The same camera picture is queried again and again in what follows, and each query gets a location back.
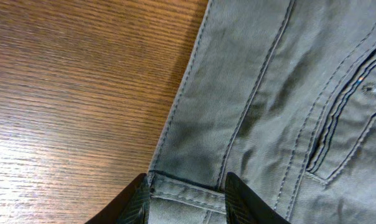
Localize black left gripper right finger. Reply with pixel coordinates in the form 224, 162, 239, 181
225, 172, 290, 224

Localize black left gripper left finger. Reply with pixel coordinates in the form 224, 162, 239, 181
86, 173, 150, 224

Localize grey shorts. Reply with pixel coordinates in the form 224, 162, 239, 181
149, 0, 376, 223

